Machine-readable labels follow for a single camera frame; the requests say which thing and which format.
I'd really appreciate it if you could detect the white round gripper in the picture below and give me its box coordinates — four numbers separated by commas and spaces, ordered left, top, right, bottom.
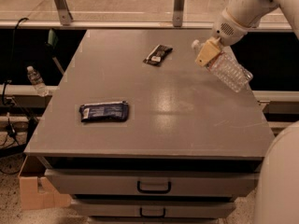
194, 8, 249, 66

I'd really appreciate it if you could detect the clear plastic water bottle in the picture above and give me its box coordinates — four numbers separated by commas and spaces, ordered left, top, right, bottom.
192, 40, 253, 92

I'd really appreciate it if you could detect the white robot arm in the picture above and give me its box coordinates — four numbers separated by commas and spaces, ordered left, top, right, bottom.
195, 0, 299, 224

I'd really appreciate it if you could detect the small water bottle on ledge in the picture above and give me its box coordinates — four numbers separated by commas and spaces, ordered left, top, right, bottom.
27, 66, 49, 97

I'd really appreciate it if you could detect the black snack packet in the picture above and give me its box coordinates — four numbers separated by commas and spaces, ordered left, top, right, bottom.
143, 45, 173, 66

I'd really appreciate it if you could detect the grey drawer cabinet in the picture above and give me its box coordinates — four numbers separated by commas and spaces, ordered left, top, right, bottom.
26, 30, 273, 224

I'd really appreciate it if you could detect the blue snack packet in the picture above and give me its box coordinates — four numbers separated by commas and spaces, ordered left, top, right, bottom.
78, 101, 129, 122

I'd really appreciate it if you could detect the lower grey drawer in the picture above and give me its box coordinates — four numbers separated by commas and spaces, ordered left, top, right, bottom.
71, 200, 235, 218

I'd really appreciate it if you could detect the grey drawer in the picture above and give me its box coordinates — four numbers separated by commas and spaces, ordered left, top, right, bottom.
71, 200, 235, 218
45, 169, 259, 197

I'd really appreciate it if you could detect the upper grey drawer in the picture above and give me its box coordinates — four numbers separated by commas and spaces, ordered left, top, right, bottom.
45, 169, 259, 197

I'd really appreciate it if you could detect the cardboard box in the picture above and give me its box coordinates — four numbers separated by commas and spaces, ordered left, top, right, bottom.
18, 156, 71, 210

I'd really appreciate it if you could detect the middle metal bracket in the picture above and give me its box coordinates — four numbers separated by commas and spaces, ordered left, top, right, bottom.
172, 0, 185, 27

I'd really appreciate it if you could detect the metal bracket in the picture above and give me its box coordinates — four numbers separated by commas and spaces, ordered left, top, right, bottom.
172, 0, 185, 27
54, 0, 73, 25

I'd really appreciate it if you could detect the left metal bracket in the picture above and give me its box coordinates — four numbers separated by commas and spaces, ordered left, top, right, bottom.
54, 0, 73, 25

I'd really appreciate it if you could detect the green handled tool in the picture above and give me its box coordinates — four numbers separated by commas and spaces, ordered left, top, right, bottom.
46, 29, 64, 75

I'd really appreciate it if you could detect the black cable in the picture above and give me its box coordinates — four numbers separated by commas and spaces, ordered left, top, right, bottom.
0, 17, 40, 175

